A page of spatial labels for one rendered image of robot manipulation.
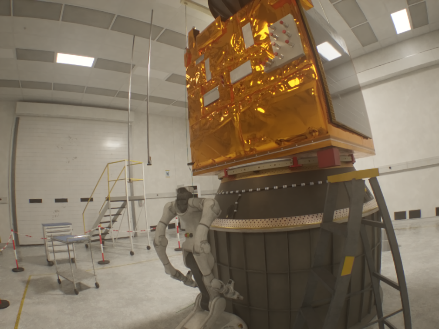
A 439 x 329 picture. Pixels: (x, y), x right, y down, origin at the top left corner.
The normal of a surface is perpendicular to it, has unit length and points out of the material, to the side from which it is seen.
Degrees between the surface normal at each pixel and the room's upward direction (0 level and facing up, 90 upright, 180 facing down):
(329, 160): 90
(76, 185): 90
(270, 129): 90
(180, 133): 90
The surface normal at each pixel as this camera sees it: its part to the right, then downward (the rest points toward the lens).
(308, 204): -0.18, -0.56
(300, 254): -0.24, -0.11
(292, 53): -0.77, -0.01
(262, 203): -0.51, -0.51
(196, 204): 0.76, -0.15
